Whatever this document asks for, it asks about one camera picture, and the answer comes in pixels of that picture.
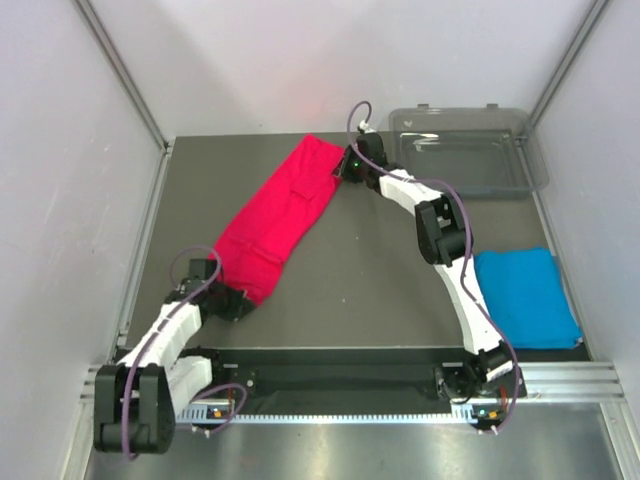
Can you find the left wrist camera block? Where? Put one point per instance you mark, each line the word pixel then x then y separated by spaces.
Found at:
pixel 204 277

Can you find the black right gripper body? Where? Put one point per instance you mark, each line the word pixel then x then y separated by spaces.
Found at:
pixel 357 169

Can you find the blue folded t shirt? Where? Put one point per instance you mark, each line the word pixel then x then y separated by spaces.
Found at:
pixel 525 297

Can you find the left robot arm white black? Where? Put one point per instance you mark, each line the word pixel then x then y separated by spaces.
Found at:
pixel 138 399

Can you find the clear plastic storage bin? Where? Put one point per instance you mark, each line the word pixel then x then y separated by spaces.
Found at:
pixel 488 152

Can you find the red t shirt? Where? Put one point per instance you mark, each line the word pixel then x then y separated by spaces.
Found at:
pixel 257 243

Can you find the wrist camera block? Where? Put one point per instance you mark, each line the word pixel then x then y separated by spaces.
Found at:
pixel 204 277
pixel 370 144

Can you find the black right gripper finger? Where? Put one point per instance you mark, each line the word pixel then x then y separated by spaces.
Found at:
pixel 346 157
pixel 337 175

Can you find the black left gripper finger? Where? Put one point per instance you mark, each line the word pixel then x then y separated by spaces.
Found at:
pixel 243 310
pixel 240 296

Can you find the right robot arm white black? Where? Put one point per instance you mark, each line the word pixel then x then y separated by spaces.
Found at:
pixel 445 241

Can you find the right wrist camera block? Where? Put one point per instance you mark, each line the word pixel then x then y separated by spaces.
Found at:
pixel 370 144

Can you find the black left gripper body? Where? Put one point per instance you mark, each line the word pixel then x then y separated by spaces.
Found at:
pixel 225 304

